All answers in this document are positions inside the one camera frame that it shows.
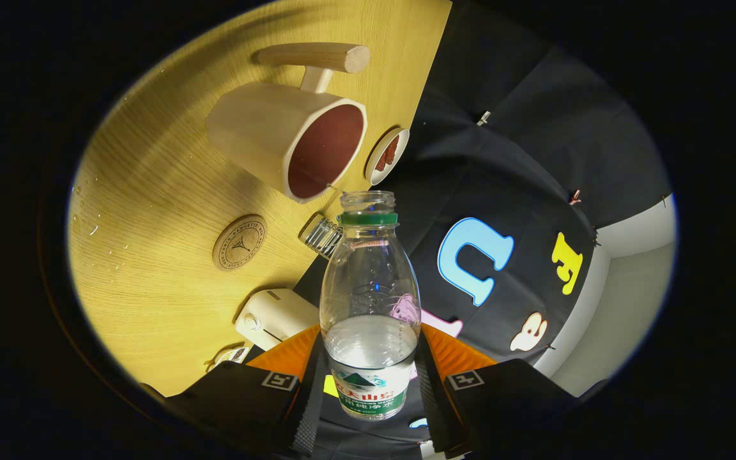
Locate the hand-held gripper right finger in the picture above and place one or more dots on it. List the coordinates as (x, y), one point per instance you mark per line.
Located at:
(435, 409)

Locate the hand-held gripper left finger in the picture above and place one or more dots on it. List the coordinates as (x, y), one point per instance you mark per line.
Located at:
(307, 409)

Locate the clear plastic bottle green label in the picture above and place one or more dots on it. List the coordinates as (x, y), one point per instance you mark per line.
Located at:
(371, 358)

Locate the round wooden coaster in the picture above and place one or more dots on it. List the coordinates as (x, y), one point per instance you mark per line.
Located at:
(239, 243)

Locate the white divided dish with grains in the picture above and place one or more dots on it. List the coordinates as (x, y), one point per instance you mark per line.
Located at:
(230, 356)

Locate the white toaster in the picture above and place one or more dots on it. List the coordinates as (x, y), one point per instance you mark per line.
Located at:
(278, 316)

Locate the pink straw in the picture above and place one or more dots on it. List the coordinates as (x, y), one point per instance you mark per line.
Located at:
(368, 243)

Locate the wooden table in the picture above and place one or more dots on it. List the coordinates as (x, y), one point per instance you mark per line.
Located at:
(151, 287)

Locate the round white plate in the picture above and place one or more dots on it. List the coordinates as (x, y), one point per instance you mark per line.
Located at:
(374, 171)

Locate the brown food piece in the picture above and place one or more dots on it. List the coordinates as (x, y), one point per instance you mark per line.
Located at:
(394, 145)
(387, 161)

